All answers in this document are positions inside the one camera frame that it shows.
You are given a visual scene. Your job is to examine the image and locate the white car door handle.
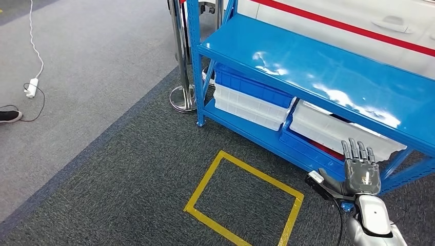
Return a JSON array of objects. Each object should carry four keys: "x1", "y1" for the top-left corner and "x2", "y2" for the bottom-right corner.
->
[{"x1": 370, "y1": 15, "x2": 413, "y2": 34}]

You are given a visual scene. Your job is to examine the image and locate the person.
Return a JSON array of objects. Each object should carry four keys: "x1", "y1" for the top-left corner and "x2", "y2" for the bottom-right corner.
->
[{"x1": 0, "y1": 110, "x2": 23, "y2": 124}]

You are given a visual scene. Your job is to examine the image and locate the black camera cable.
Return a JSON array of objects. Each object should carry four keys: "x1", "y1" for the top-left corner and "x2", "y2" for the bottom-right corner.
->
[{"x1": 333, "y1": 199, "x2": 344, "y2": 246}]

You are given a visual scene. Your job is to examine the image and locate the black floor cable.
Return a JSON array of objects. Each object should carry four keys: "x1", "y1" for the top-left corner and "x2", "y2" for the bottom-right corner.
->
[{"x1": 0, "y1": 83, "x2": 46, "y2": 123}]

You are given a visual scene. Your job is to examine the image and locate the white power cable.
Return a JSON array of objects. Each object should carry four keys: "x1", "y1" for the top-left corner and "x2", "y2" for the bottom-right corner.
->
[{"x1": 29, "y1": 0, "x2": 45, "y2": 80}]

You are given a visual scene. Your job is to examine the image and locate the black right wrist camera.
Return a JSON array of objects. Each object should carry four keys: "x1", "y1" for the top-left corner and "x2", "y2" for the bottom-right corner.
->
[{"x1": 305, "y1": 171, "x2": 356, "y2": 203}]

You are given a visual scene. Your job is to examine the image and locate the red item in bin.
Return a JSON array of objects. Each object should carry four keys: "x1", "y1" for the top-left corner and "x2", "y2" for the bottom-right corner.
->
[{"x1": 307, "y1": 139, "x2": 346, "y2": 161}]

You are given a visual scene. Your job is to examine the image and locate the chrome stanchion with round base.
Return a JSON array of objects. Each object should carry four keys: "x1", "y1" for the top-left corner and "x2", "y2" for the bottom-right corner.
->
[{"x1": 167, "y1": 0, "x2": 198, "y2": 113}]

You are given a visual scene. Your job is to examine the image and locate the white car with red stripe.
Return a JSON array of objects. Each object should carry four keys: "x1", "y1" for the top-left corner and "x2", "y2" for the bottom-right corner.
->
[{"x1": 199, "y1": 0, "x2": 435, "y2": 80}]

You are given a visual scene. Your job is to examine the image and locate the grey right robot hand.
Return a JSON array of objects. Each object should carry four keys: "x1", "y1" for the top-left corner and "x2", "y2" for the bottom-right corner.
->
[{"x1": 318, "y1": 137, "x2": 382, "y2": 197}]

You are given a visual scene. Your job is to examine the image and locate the blue metal shelf rack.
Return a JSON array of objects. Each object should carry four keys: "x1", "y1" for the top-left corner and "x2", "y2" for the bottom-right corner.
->
[{"x1": 186, "y1": 0, "x2": 435, "y2": 213}]

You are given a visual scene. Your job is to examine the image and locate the white power strip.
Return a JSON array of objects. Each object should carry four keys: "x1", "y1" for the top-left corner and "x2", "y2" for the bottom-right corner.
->
[{"x1": 25, "y1": 78, "x2": 39, "y2": 99}]

